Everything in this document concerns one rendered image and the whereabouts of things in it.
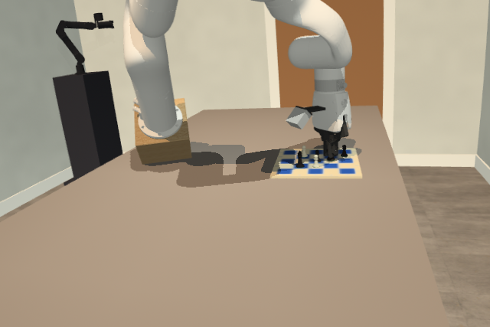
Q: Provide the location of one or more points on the blue and cream chessboard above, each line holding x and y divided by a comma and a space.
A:
341, 167

